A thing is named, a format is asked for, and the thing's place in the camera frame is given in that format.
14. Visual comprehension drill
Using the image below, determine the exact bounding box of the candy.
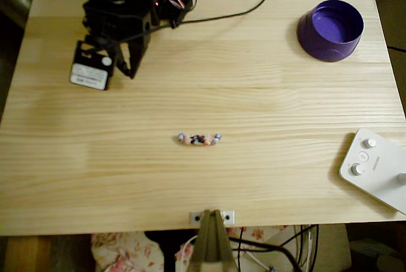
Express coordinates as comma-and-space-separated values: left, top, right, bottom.
176, 131, 223, 148

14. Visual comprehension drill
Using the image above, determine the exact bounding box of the purple bowl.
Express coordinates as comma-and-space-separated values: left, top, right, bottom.
296, 0, 365, 63

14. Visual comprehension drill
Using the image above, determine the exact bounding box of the floral cloth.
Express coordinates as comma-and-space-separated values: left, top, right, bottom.
91, 224, 289, 272

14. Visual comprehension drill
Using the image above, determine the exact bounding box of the wooden table leg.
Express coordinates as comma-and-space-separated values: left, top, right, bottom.
5, 235, 53, 272

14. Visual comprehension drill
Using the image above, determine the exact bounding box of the white lamp base with knobs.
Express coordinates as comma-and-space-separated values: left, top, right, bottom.
337, 127, 406, 216

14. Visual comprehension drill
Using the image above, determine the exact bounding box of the black camera box, white label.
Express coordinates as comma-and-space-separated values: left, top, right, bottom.
69, 39, 115, 91

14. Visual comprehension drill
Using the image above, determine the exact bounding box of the black camera cable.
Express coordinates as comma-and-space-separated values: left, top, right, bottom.
119, 0, 331, 44

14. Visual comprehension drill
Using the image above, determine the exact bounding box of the white mounting bracket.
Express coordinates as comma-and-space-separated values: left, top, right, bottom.
189, 210, 236, 224

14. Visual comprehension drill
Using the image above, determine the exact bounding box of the white cable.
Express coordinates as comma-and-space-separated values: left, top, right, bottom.
175, 235, 200, 272

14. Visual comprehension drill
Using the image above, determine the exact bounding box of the tan camera stand post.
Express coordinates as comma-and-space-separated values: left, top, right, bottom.
188, 209, 239, 272

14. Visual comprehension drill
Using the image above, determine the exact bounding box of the black cable bundle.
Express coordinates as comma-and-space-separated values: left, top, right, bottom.
226, 224, 320, 272

